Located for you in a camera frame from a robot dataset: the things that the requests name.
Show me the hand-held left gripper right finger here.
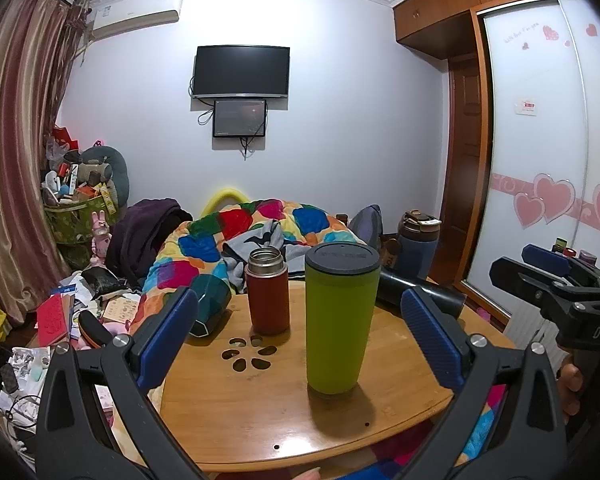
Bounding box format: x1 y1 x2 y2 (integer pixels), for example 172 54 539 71
395 287 567 480

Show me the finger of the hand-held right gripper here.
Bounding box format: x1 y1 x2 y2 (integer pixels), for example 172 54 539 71
489 257 600 307
522 243 600 285

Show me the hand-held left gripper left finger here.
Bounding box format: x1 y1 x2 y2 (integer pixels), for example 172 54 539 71
35 286 206 480

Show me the green cup with grey lid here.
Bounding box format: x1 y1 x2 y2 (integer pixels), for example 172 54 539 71
305 241 381 401

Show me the dark teal cup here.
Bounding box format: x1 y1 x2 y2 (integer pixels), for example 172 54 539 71
187 272 232 337

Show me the person's right hand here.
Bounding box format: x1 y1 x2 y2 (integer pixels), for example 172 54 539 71
559 363 582 418

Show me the black tumbler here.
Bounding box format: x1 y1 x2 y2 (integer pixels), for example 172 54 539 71
376 269 468 320

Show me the white radiator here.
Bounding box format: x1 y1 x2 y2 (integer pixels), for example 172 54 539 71
502 304 563 358

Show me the black and orange tool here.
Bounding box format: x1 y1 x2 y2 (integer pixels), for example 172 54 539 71
77 310 117 350

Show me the blue bottle with brown lid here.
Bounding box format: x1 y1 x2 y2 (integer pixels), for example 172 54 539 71
396 210 442 281

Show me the colourful patchwork quilt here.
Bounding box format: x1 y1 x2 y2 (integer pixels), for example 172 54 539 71
130 199 376 341

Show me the round wooden table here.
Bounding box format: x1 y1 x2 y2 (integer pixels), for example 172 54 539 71
156 277 516 473

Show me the white wardrobe door with hearts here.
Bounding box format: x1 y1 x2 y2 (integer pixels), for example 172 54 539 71
467 0 600 311

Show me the dark purple cloth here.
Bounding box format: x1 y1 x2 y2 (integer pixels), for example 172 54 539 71
105 198 195 291

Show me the red thermos flask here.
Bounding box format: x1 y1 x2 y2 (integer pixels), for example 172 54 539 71
244 247 291 336

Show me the red book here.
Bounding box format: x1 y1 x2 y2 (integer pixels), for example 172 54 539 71
35 291 77 348

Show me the brown wooden door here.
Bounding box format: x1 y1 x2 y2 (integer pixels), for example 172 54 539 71
442 55 482 283

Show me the pink rabbit toy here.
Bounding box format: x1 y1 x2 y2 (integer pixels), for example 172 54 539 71
90 210 113 271

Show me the dark blue bag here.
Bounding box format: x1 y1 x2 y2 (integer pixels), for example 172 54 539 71
347 204 384 257

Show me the pile of papers and clutter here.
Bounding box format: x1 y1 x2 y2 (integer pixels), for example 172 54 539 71
0 270 146 441

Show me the grey printed cloth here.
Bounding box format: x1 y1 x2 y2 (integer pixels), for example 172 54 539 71
222 220 311 296

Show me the green storage bag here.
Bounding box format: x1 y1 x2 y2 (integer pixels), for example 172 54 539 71
42 192 123 248

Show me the grey plush cushion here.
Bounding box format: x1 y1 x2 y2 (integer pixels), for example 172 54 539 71
77 146 131 211

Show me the striped pink curtain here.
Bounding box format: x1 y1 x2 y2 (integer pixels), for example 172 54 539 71
0 0 92 328

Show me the wooden overhead cabinet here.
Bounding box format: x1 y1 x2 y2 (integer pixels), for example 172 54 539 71
392 0 583 58

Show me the white air conditioner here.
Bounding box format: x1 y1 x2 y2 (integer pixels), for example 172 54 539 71
86 0 186 41

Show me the yellow foam ring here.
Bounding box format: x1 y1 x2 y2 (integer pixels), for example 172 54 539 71
200 188 252 218

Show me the small black wall monitor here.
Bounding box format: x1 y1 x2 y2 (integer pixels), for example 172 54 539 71
212 99 268 138

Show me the wall-mounted black television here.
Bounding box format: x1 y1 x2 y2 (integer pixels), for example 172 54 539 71
192 45 291 100

